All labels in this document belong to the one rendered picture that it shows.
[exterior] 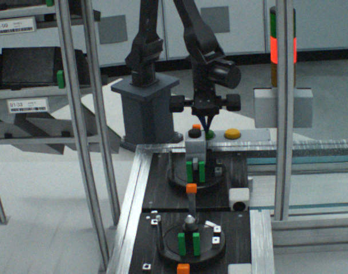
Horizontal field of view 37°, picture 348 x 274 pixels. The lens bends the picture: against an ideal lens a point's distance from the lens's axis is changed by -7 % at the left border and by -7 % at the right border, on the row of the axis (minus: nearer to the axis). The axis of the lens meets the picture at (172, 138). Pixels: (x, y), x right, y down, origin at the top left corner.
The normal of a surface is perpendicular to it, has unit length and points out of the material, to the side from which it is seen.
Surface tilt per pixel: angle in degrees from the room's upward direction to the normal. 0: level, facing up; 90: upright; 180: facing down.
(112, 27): 90
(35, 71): 65
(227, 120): 0
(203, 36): 54
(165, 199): 0
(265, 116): 90
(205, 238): 0
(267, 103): 90
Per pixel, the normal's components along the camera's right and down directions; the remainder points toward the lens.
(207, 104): -0.11, -0.65
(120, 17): 0.07, 0.48
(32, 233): -0.07, -0.87
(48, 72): -0.26, 0.08
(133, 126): -0.66, 0.41
